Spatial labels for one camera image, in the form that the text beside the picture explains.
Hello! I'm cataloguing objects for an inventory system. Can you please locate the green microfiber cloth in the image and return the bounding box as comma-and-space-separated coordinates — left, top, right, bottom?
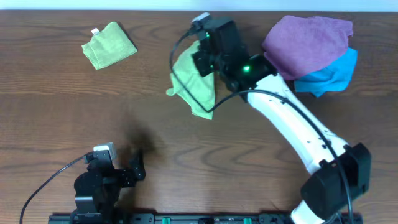
166, 41, 216, 120

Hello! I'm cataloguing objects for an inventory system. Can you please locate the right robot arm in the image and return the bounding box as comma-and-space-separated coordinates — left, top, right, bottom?
190, 13, 371, 223

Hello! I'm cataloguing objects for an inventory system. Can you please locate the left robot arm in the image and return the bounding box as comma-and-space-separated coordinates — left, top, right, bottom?
70, 150, 146, 223

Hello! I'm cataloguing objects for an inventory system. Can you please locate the purple cloth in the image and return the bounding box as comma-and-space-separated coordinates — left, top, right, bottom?
262, 16, 353, 80

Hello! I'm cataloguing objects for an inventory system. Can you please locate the folded green cloth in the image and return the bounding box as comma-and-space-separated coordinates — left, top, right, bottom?
81, 22, 137, 70

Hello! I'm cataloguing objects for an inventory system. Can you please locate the blue cloth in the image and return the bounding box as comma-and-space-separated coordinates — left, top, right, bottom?
294, 48, 358, 98

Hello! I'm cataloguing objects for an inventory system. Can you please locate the left black cable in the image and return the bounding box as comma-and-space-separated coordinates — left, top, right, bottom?
19, 154, 94, 224

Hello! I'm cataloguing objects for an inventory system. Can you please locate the black cable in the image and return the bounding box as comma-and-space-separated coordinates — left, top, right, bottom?
19, 154, 94, 224
169, 26, 354, 224

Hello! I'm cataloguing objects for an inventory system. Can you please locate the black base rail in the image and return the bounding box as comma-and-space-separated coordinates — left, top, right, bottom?
48, 213, 350, 224

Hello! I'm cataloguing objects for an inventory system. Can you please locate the right black cable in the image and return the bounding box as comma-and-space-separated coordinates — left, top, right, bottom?
169, 26, 354, 224

